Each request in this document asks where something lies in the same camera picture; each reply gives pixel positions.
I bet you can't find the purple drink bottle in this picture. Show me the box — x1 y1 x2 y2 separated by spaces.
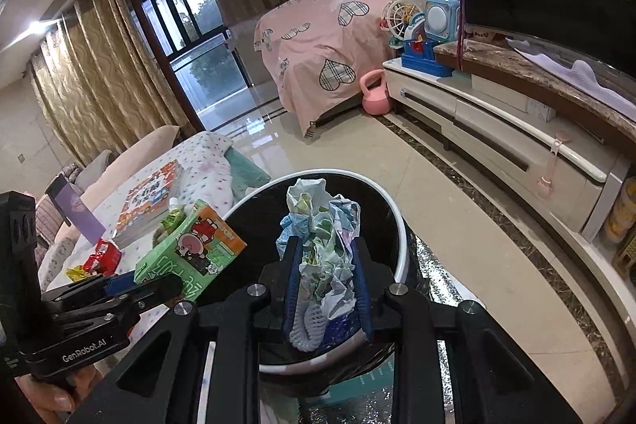
45 172 101 242

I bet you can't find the light blue box toy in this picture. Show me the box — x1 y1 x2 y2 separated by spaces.
424 0 463 42

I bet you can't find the golden patterned curtain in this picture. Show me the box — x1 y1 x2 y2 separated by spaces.
29 0 198 167

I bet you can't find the blue toy machine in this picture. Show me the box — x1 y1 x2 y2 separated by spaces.
400 19 456 76

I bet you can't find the white bin with black bag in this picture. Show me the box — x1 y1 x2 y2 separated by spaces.
223 168 411 401

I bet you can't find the pink heart-print cover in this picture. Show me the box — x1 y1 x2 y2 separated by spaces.
253 0 399 139

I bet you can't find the printed paper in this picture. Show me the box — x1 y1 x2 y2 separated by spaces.
277 178 365 330

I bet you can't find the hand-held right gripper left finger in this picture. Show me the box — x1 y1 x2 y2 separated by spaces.
64 236 305 424

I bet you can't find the silver foil mat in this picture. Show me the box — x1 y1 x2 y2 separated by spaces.
411 236 487 306

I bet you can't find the teal box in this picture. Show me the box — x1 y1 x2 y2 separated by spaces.
325 352 398 407

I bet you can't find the green snack packet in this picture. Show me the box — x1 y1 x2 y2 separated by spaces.
158 198 188 237

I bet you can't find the white lace cloth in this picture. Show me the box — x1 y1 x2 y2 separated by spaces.
504 35 636 120

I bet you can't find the glass sliding door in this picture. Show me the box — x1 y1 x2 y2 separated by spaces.
116 0 300 133

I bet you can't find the teal cloth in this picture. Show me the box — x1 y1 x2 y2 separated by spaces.
227 150 272 202

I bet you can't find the colourful picture book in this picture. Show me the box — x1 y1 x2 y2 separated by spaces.
111 159 182 249

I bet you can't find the pink kettlebell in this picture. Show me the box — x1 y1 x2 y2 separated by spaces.
360 70 393 115

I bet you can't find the yellow wooden toy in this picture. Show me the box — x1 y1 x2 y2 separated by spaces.
611 239 636 277

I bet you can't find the person's left hand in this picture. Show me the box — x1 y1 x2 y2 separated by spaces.
15 365 103 424

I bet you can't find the red snack packet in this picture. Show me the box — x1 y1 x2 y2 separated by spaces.
82 238 123 276

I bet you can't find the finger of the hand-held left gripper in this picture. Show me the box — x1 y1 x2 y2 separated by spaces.
54 276 186 331
42 270 138 314

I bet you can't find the yellow wrapper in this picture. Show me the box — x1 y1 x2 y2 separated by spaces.
66 266 100 282

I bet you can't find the white foam fruit net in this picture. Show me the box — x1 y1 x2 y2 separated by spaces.
288 302 327 352

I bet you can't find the striped pink pillow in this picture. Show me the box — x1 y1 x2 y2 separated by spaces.
34 193 68 251

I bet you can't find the white TV cabinet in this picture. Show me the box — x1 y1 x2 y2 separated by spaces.
382 37 636 306

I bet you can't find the pink cabinet safety lock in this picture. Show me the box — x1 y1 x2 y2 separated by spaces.
539 130 573 197

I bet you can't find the stack of yellow jars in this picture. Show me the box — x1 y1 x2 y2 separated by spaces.
603 190 636 244

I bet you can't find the green drink carton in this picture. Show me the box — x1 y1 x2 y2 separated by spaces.
134 199 248 306

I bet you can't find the ferris wheel toy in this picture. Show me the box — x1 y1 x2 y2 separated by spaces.
380 0 423 43

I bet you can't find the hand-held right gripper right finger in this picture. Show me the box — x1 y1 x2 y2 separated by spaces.
348 238 583 424

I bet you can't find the pink sofa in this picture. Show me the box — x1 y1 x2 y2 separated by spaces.
30 125 180 256

